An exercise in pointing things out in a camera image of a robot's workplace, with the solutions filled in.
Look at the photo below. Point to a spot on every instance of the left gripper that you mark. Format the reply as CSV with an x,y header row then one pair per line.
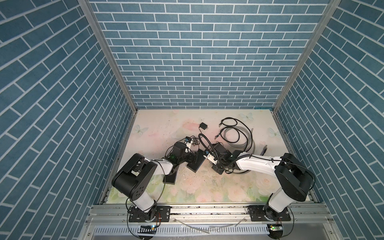
x,y
190,160

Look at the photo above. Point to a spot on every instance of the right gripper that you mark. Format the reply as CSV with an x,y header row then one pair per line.
x,y
217,170

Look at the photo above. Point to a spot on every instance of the black network switch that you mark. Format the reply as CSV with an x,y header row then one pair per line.
x,y
196,161

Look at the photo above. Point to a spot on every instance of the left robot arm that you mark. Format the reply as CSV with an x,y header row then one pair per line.
x,y
134,177

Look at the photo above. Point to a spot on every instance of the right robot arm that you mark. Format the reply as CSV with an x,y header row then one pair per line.
x,y
295,180

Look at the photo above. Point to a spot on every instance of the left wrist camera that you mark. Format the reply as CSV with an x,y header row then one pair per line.
x,y
188,141

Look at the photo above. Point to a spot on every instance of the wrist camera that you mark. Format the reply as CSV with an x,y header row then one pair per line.
x,y
210,157
188,141

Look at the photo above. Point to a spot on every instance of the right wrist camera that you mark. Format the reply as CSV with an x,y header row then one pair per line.
x,y
210,157

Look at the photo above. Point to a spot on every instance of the long black switch box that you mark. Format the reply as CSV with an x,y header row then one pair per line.
x,y
171,178

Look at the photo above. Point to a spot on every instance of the black wall plug adapter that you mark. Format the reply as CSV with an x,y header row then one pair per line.
x,y
203,126

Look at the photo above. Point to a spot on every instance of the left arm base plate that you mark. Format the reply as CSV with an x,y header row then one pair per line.
x,y
138,216

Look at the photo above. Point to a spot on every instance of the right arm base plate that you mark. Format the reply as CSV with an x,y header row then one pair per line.
x,y
268,213

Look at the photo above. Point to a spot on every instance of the aluminium front rail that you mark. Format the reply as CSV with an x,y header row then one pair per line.
x,y
300,213

